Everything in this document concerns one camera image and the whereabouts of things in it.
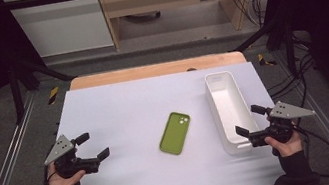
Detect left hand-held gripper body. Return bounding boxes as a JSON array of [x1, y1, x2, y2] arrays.
[[39, 129, 105, 185]]

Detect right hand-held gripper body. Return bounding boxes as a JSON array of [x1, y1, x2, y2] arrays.
[[242, 95, 322, 162]]

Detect white plastic bin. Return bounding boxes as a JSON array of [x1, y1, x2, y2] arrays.
[[202, 66, 264, 159]]

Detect person's right hand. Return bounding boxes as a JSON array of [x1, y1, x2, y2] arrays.
[[260, 110, 306, 161]]

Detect white table board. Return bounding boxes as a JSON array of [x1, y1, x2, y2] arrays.
[[18, 57, 290, 185]]

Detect black metal stand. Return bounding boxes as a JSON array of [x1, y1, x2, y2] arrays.
[[4, 50, 84, 126], [225, 13, 303, 89]]

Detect wooden table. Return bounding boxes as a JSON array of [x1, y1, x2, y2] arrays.
[[67, 48, 248, 92]]

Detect white cabinet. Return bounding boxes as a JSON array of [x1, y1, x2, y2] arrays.
[[2, 0, 115, 64]]

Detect black floor cables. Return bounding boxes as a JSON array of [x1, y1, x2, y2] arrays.
[[259, 30, 323, 106]]

